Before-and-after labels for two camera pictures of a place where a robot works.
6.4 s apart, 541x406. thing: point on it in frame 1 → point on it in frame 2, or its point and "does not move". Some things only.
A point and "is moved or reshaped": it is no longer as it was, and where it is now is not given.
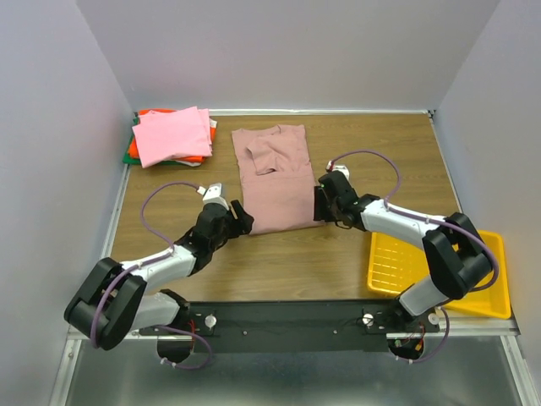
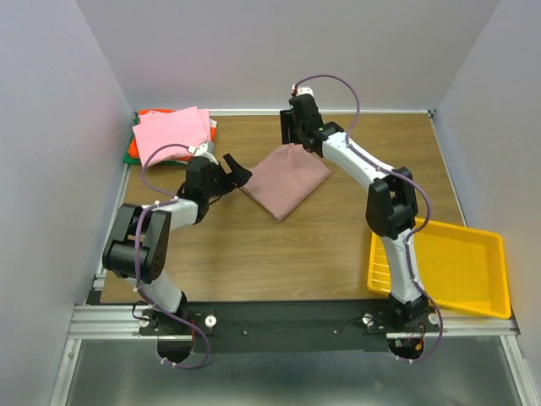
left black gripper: (232, 218) → (224, 178)
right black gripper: (323, 204) → (288, 128)
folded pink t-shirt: (161, 135) does not move
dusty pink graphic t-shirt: (278, 184) is moved or reshaped
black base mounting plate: (292, 326) does not move
